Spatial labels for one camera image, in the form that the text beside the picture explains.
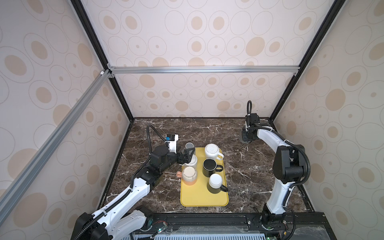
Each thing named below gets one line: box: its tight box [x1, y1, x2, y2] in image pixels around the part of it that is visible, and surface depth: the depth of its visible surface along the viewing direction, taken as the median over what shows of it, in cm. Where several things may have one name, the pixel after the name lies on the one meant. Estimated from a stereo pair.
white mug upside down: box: [183, 154, 198, 167], surface depth 89 cm
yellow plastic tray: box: [180, 147, 229, 207], surface depth 85 cm
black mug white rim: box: [202, 158, 224, 178], surface depth 85 cm
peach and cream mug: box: [176, 166, 198, 186], surface depth 83 cm
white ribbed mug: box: [204, 143, 224, 161], surface depth 94 cm
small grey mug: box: [185, 142, 195, 149], surface depth 94 cm
